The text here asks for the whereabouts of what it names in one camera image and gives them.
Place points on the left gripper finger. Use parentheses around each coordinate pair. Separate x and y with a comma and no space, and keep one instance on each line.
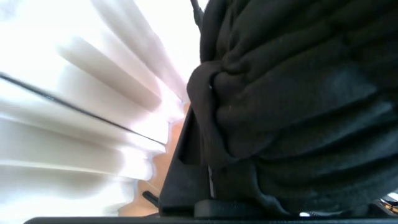
(183,183)

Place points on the black shorts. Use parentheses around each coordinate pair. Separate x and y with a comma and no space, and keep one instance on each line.
(295,109)

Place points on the black clothes rack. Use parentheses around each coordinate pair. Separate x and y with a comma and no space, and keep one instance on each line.
(196,12)

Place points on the beige curtain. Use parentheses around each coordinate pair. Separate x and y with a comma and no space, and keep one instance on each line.
(62,140)

